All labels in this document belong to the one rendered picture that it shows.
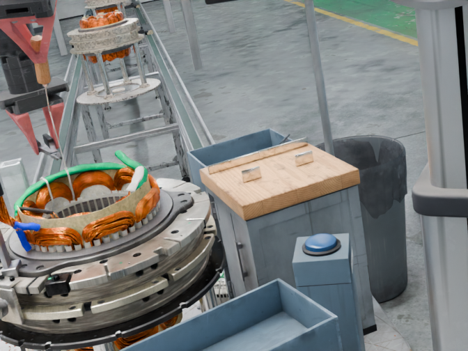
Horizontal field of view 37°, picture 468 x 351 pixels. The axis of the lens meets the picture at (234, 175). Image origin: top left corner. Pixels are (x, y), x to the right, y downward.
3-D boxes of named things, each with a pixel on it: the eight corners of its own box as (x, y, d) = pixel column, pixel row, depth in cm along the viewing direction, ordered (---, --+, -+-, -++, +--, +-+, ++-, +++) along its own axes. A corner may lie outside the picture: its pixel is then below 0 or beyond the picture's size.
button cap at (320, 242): (304, 254, 88) (303, 247, 87) (306, 239, 91) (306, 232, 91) (336, 251, 87) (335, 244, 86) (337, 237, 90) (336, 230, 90)
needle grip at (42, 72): (35, 80, 87) (27, 37, 83) (48, 76, 88) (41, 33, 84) (40, 86, 86) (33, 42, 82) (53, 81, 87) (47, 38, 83)
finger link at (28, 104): (19, 152, 108) (2, 95, 104) (64, 138, 111) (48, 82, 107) (30, 163, 102) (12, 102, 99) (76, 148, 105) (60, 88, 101)
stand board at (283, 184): (201, 182, 117) (198, 168, 116) (302, 151, 122) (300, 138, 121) (244, 221, 99) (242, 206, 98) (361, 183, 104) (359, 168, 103)
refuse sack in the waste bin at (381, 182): (301, 229, 284) (288, 149, 271) (391, 207, 287) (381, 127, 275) (329, 271, 247) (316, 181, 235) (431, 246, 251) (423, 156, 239)
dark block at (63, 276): (52, 287, 82) (47, 271, 81) (73, 283, 82) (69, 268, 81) (47, 297, 80) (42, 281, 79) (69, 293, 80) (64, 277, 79)
